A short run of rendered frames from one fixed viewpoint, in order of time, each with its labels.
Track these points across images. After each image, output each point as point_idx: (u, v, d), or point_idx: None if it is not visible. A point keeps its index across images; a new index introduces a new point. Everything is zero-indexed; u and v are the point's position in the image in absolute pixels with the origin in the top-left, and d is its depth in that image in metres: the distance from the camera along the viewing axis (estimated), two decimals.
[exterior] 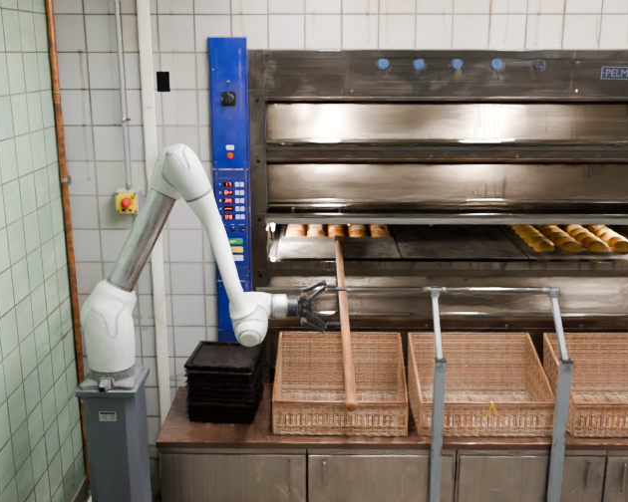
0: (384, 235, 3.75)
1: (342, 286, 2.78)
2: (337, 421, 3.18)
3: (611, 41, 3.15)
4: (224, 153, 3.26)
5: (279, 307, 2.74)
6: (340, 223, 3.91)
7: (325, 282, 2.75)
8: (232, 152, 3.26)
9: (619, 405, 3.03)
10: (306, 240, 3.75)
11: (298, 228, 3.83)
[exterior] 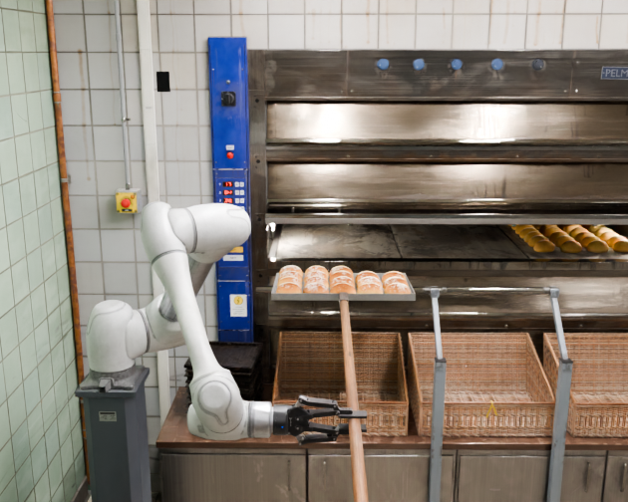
0: (403, 292, 2.90)
1: (361, 410, 1.92)
2: (337, 421, 3.18)
3: (611, 41, 3.15)
4: (224, 153, 3.26)
5: (260, 423, 1.87)
6: (346, 273, 3.07)
7: (337, 405, 1.90)
8: (232, 152, 3.26)
9: (619, 405, 3.03)
10: (302, 298, 2.89)
11: (292, 281, 2.98)
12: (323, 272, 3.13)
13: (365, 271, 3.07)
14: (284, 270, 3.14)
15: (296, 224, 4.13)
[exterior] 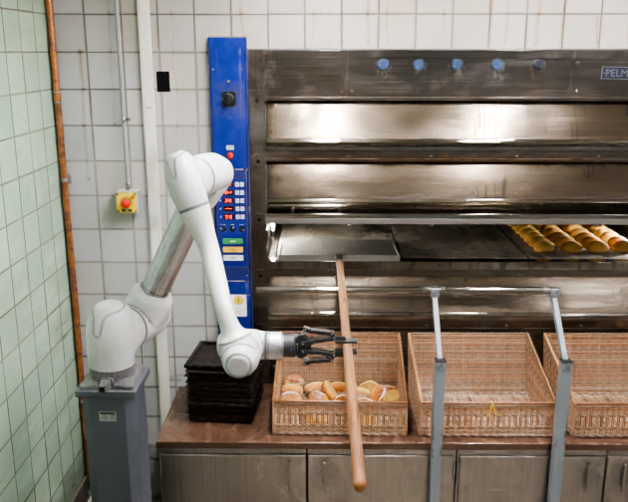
0: None
1: (352, 338, 2.45)
2: (337, 421, 3.18)
3: (611, 41, 3.15)
4: (224, 153, 3.26)
5: (274, 347, 2.40)
6: None
7: (333, 334, 2.43)
8: (232, 152, 3.26)
9: (619, 405, 3.03)
10: (304, 259, 3.41)
11: None
12: (324, 416, 3.15)
13: (363, 397, 3.27)
14: (284, 396, 3.32)
15: (296, 224, 4.13)
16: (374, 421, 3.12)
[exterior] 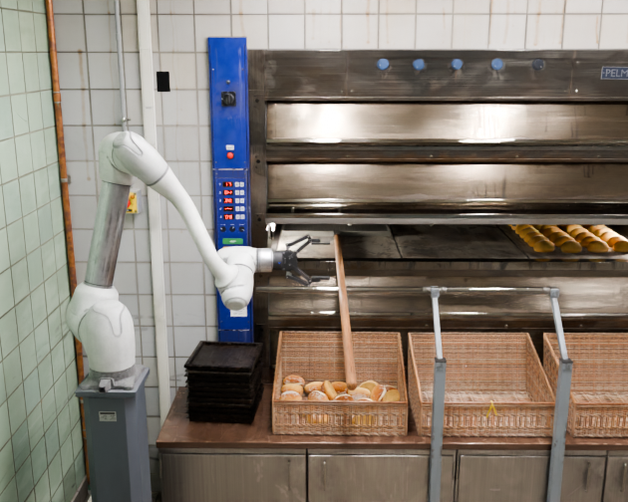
0: None
1: (326, 240, 2.83)
2: (337, 421, 3.18)
3: (611, 41, 3.15)
4: (224, 153, 3.26)
5: (264, 260, 2.80)
6: (348, 396, 3.30)
7: (310, 236, 2.81)
8: (232, 152, 3.26)
9: (619, 405, 3.03)
10: (306, 234, 3.86)
11: None
12: (324, 416, 3.15)
13: (363, 397, 3.27)
14: (284, 396, 3.32)
15: None
16: (374, 421, 3.12)
